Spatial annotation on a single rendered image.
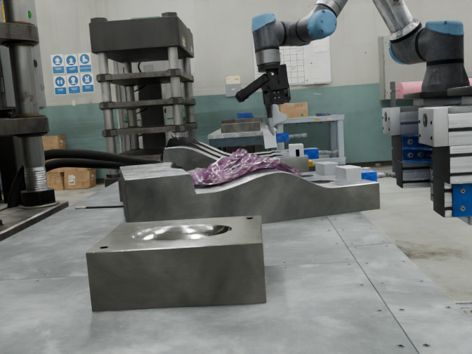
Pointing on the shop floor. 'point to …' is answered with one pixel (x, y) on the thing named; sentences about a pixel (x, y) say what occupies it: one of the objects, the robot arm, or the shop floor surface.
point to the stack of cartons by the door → (75, 176)
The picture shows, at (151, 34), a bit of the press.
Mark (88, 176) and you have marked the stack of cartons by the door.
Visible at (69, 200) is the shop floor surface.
